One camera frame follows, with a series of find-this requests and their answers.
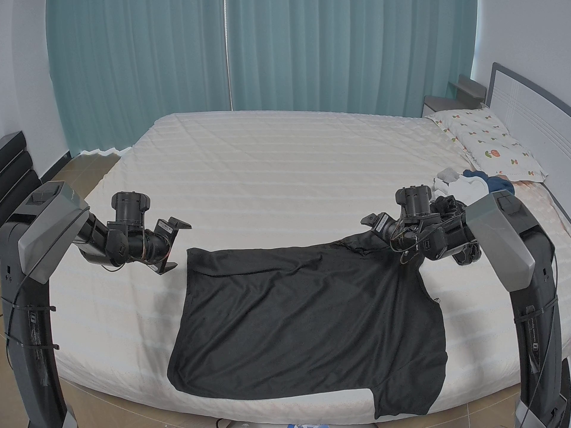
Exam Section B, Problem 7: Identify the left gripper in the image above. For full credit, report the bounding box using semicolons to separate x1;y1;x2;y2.
129;216;193;276

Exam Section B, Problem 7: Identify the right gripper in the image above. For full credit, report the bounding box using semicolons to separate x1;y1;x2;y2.
360;213;425;251

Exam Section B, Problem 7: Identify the black T-shirt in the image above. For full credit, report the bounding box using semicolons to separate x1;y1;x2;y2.
167;232;449;420

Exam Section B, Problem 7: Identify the bed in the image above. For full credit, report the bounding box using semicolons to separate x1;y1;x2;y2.
45;62;571;422

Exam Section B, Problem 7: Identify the pile of clothes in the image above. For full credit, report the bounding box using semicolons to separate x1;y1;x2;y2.
430;167;516;199

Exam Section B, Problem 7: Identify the black lace-trimmed garment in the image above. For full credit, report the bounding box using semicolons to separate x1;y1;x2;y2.
430;194;469;224

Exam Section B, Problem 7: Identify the grey bedside table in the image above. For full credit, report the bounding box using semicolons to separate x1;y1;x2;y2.
423;74;488;117

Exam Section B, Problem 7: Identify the white printed pillow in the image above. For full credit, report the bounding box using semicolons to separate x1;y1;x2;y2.
426;107;548;182

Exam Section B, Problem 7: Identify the blue-green curtain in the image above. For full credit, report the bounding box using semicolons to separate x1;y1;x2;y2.
225;0;480;118
45;0;233;155

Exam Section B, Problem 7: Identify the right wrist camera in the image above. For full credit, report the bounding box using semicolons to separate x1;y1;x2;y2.
396;185;440;235

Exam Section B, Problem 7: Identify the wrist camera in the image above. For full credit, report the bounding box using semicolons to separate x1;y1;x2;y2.
396;185;440;235
111;191;150;235

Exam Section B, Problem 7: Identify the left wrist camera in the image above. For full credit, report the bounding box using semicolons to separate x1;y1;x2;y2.
111;191;150;235

